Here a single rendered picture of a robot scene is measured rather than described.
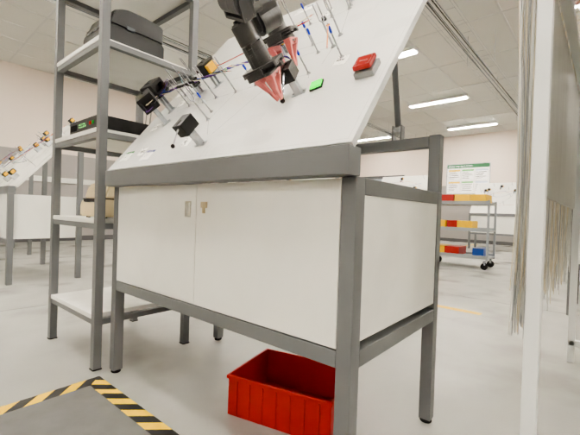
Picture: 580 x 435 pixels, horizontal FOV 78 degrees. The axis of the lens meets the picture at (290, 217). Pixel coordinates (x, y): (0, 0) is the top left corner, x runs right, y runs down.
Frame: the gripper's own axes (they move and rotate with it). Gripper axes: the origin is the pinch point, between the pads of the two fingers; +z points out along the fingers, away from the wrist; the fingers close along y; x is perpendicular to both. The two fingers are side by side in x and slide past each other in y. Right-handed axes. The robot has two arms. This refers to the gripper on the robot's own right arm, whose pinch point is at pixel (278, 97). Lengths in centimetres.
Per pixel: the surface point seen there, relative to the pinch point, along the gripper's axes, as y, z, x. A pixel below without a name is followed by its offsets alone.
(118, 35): 90, -39, -61
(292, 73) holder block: -2.4, -2.3, -8.9
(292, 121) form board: -1.3, 6.8, 2.0
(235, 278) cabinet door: 24, 36, 29
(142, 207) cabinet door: 73, 18, 3
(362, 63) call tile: -21.9, 2.1, -6.9
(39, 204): 316, 27, -89
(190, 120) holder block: 32.9, -3.3, -2.9
